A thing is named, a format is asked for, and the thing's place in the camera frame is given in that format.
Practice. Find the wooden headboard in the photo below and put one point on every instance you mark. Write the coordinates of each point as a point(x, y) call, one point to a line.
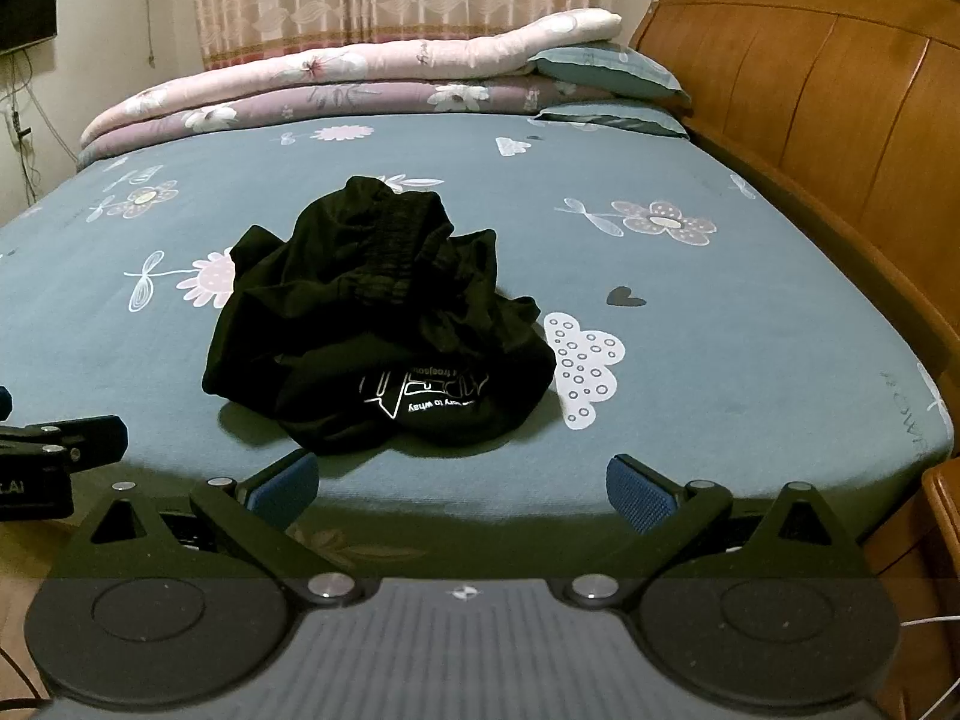
point(825, 105)

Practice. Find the large teal pillow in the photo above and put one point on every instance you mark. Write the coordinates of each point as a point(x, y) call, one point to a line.
point(615, 71)

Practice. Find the wall television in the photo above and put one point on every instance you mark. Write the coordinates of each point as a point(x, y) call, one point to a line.
point(26, 7)

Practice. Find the black pants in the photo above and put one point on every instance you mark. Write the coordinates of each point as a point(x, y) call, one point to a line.
point(360, 330)

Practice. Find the wooden nightstand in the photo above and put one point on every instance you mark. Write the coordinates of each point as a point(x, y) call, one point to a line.
point(937, 532)

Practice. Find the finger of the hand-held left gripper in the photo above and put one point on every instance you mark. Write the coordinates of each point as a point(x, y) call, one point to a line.
point(4, 405)
point(90, 441)

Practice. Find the pink floral quilt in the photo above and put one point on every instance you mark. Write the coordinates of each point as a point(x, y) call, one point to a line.
point(390, 56)

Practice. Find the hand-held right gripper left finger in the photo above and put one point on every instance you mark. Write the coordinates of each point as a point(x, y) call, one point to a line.
point(289, 491)

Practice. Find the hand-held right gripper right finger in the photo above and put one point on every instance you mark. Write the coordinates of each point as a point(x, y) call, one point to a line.
point(637, 491)

